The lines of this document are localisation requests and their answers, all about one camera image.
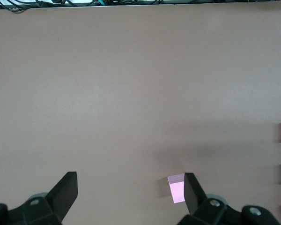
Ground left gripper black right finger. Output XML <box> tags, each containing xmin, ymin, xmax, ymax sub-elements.
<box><xmin>177</xmin><ymin>172</ymin><xmax>281</xmax><ymax>225</ymax></box>

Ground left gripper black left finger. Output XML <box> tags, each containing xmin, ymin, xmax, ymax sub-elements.
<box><xmin>0</xmin><ymin>172</ymin><xmax>78</xmax><ymax>225</ymax></box>

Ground pink foam cube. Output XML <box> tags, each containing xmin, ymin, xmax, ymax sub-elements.
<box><xmin>167</xmin><ymin>172</ymin><xmax>186</xmax><ymax>204</ymax></box>

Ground brown table mat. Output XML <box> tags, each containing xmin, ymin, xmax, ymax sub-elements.
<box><xmin>0</xmin><ymin>3</ymin><xmax>281</xmax><ymax>225</ymax></box>

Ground black cable bundle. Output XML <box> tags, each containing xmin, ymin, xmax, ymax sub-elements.
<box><xmin>0</xmin><ymin>0</ymin><xmax>281</xmax><ymax>14</ymax></box>

